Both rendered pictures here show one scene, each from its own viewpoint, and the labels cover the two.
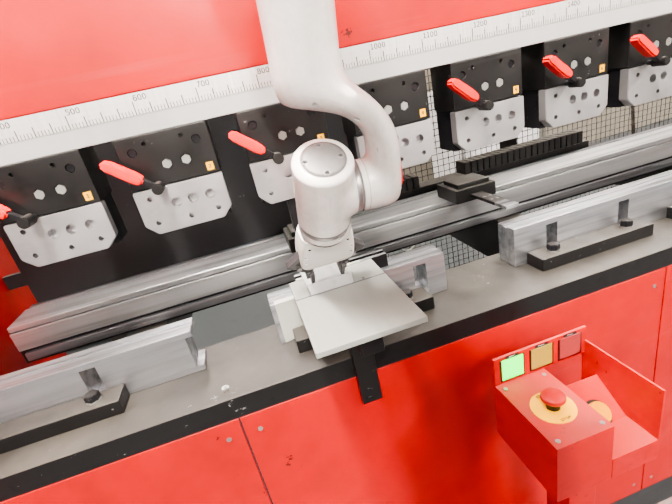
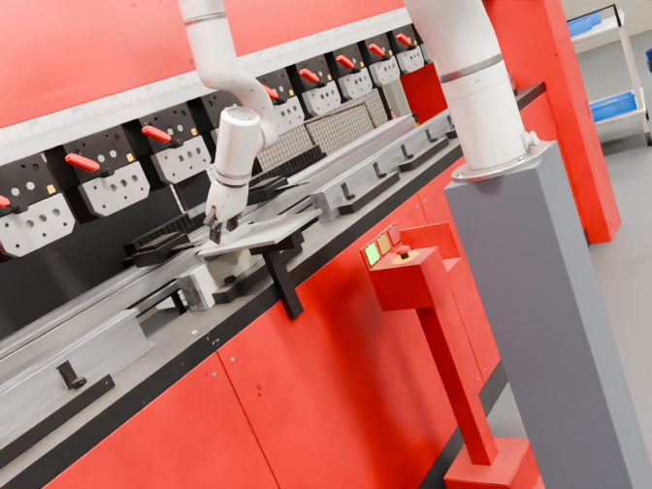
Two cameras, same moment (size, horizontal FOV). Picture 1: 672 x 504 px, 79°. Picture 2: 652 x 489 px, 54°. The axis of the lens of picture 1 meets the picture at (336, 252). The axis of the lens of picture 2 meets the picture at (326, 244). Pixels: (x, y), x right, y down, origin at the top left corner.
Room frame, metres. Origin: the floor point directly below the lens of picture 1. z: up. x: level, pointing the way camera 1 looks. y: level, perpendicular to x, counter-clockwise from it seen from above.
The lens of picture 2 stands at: (-0.60, 0.82, 1.27)
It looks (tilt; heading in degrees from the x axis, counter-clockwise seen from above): 14 degrees down; 321
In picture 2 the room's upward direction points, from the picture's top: 22 degrees counter-clockwise
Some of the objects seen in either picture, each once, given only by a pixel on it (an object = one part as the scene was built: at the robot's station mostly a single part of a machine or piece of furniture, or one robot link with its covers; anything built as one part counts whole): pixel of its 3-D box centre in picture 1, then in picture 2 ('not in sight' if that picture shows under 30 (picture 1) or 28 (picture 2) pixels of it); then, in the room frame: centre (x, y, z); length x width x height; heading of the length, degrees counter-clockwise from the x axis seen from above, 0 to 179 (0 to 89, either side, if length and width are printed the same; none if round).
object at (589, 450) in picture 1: (571, 407); (413, 261); (0.53, -0.34, 0.75); 0.20 x 0.16 x 0.18; 100
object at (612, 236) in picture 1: (590, 243); (370, 192); (0.84, -0.58, 0.89); 0.30 x 0.05 x 0.03; 100
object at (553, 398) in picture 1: (553, 401); (404, 253); (0.51, -0.30, 0.79); 0.04 x 0.04 x 0.04
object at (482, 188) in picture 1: (480, 192); (281, 185); (1.03, -0.41, 1.01); 0.26 x 0.12 x 0.05; 10
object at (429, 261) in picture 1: (359, 291); (243, 259); (0.80, -0.03, 0.92); 0.39 x 0.06 x 0.10; 100
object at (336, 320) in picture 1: (348, 299); (258, 233); (0.64, 0.00, 1.00); 0.26 x 0.18 x 0.01; 10
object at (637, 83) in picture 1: (640, 61); (343, 74); (0.93, -0.74, 1.26); 0.15 x 0.09 x 0.17; 100
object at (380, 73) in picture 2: not in sight; (374, 62); (0.96, -0.94, 1.26); 0.15 x 0.09 x 0.17; 100
